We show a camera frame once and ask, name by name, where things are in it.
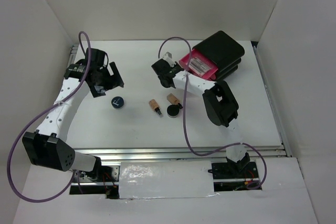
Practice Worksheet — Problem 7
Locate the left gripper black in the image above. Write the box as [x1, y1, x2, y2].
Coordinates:
[91, 61, 123, 98]

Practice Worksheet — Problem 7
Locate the navy round powder jar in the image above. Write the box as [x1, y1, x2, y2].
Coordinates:
[111, 96, 125, 110]

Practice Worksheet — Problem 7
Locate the clear eyelash box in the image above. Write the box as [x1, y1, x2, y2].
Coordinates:
[189, 57, 211, 76]

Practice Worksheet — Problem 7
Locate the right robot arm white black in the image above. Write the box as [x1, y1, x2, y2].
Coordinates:
[151, 58, 250, 178]

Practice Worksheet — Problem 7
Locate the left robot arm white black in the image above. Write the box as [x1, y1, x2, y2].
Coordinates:
[22, 48, 124, 182]

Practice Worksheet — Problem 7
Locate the beige foundation tube right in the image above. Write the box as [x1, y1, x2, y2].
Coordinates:
[166, 93, 183, 109]

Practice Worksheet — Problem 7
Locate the beige foundation bottle left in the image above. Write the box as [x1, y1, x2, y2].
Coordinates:
[149, 99, 162, 116]

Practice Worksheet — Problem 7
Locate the black round compact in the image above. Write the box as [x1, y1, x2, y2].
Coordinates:
[166, 104, 180, 118]

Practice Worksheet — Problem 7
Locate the black drawer organizer case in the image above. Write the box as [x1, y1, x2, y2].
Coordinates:
[193, 30, 245, 81]

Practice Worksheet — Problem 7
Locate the white glossy cover plate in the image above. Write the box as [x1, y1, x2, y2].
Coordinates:
[119, 161, 215, 199]

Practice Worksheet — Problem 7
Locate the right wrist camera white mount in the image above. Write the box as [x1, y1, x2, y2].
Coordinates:
[161, 52, 175, 68]

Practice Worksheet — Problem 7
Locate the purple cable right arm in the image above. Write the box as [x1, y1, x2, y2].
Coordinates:
[158, 37, 268, 190]

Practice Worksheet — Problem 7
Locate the aluminium left rail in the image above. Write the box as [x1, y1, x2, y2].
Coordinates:
[68, 45, 79, 65]

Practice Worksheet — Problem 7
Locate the aluminium front rail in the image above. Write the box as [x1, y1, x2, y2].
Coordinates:
[75, 145, 287, 164]

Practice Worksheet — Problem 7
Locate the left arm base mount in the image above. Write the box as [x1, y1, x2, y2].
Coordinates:
[69, 165, 120, 199]

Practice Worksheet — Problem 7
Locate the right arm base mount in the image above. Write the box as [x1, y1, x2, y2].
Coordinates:
[208, 162, 259, 192]

